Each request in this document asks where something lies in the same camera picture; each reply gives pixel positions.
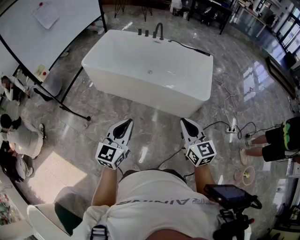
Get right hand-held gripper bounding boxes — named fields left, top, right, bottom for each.
left=180, top=118, right=217, bottom=168

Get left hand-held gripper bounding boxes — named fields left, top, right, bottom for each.
left=95, top=118, right=134, bottom=171

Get black shower hose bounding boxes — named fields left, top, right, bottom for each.
left=168, top=39, right=198, bottom=51

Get person's right forearm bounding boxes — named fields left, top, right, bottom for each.
left=194, top=163, right=216, bottom=195

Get person's left forearm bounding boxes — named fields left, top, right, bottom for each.
left=91, top=164, right=118, bottom=208

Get white bathtub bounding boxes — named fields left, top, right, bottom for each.
left=81, top=29, right=214, bottom=118

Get person's black shorts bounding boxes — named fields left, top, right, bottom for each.
left=121, top=168, right=187, bottom=185

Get pink and white round dish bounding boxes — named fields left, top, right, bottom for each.
left=234, top=165, right=256, bottom=186

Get person's white t-shirt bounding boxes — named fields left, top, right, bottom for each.
left=70, top=170, right=253, bottom=240

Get grey round seat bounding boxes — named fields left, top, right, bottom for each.
left=35, top=75, right=63, bottom=101

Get white box with red button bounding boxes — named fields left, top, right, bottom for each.
left=35, top=64, right=50, bottom=82

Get dark floor platform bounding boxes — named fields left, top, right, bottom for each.
left=264, top=56, right=297, bottom=99

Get white curved seat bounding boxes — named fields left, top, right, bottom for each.
left=27, top=186, right=83, bottom=237

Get black table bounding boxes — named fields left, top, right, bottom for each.
left=187, top=0, right=233, bottom=35

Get wooden table with hairpin legs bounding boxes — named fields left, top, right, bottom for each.
left=100, top=0, right=172, bottom=22

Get long wooden desk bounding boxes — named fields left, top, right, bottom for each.
left=231, top=0, right=289, bottom=54

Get white paper sheet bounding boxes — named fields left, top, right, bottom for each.
left=32, top=1, right=60, bottom=30

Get black power cable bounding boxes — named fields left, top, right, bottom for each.
left=156, top=121, right=232, bottom=169

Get black charger cable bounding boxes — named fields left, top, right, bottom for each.
left=235, top=121, right=285, bottom=140

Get black phone on mount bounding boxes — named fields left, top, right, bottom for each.
left=203, top=184, right=263, bottom=210

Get black chest rig mount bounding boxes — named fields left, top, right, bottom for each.
left=212, top=208, right=255, bottom=240

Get black harness strap buckle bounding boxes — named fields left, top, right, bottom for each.
left=90, top=225, right=108, bottom=240

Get white board with black frame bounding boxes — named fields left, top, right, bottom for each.
left=0, top=0, right=108, bottom=121

